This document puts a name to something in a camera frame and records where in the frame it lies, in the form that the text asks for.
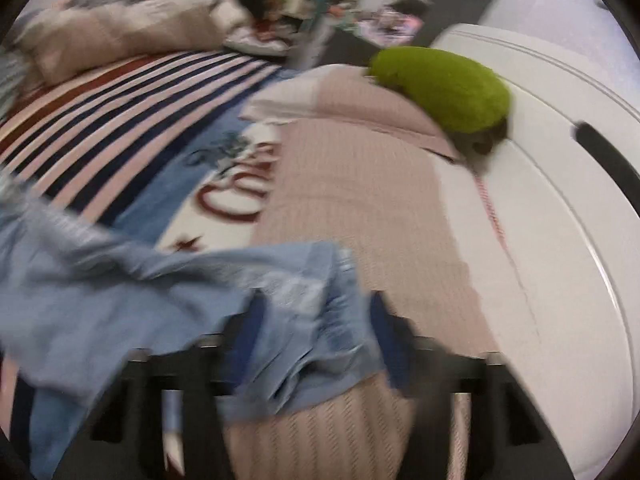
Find white printed pillow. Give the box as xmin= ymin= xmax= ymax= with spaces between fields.
xmin=210 ymin=0 xmax=301 ymax=57

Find light blue denim pants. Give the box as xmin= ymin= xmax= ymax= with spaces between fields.
xmin=0 ymin=180 xmax=401 ymax=480

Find green plush cushion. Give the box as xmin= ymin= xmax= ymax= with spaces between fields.
xmin=369 ymin=46 xmax=512 ymax=135

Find pink knitted blanket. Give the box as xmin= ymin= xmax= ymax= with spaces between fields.
xmin=220 ymin=117 xmax=506 ymax=480

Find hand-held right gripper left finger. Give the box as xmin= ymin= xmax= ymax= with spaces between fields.
xmin=75 ymin=294 xmax=275 ymax=480

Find striped printed blanket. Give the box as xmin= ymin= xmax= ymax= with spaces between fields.
xmin=0 ymin=49 xmax=301 ymax=480

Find beige crumpled blanket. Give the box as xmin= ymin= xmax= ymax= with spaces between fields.
xmin=15 ymin=2 xmax=226 ymax=86

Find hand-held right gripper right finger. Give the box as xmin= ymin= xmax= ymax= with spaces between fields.
xmin=369 ymin=291 xmax=576 ymax=480

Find pink pillow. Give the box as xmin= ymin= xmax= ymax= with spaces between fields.
xmin=241 ymin=64 xmax=463 ymax=161

